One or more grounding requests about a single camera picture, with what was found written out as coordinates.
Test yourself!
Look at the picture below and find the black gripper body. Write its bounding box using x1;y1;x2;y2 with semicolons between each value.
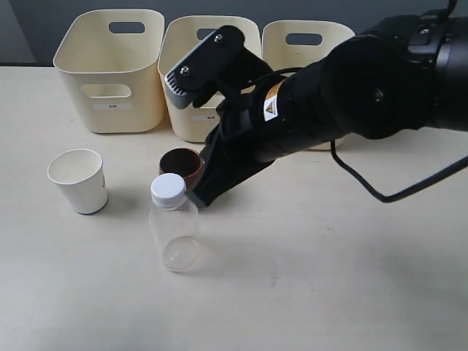
204;69;329;172

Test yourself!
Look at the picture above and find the brown wooden cup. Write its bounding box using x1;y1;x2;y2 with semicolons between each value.
159;148;204;191

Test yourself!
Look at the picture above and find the clear plastic bottle white cap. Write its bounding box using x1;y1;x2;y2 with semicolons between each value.
148;173;202;273

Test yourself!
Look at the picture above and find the white paper cup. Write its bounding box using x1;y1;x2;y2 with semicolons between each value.
47;148;108;215

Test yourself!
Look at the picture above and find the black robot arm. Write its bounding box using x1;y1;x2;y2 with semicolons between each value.
185;1;467;207

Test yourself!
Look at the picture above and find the cream bin right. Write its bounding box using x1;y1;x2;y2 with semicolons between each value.
255;20;355;156

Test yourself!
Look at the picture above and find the cream bin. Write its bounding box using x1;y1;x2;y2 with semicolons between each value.
53;9;166;134
255;20;355;156
158;15;261;143

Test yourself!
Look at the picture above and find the cream bin middle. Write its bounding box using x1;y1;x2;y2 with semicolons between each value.
158;15;261;143

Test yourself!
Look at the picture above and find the cream bin left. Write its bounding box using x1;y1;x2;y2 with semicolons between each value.
53;9;166;134

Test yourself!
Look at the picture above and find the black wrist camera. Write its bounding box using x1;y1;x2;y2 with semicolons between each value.
165;25;273;110

